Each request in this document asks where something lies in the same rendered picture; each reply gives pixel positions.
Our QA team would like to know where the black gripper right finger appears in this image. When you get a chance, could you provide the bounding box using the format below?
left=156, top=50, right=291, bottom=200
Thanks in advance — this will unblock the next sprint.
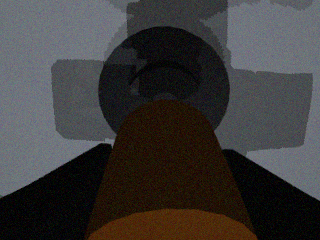
left=221, top=148, right=320, bottom=240

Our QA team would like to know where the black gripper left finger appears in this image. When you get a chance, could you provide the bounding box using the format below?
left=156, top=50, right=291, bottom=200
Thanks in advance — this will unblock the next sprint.
left=0, top=144, right=111, bottom=240

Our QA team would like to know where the orange knob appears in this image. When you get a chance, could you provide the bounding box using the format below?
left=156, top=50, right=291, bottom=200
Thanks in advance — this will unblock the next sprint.
left=84, top=99, right=259, bottom=240

